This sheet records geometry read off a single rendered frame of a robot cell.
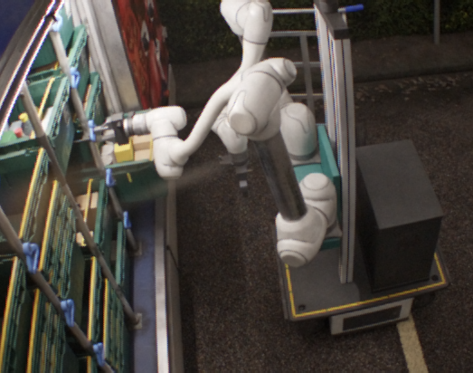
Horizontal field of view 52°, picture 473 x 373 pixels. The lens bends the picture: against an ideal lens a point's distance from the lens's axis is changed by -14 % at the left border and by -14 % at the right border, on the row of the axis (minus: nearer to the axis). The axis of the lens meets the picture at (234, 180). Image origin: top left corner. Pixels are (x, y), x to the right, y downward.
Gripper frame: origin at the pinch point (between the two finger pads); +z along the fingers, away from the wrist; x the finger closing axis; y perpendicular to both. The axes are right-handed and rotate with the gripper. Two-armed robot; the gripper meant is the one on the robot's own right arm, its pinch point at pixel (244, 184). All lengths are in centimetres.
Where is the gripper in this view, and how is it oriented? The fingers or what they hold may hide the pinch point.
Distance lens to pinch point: 263.2
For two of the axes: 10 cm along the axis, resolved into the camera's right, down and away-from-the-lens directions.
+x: -0.7, -6.8, 7.3
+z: 1.5, 7.2, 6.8
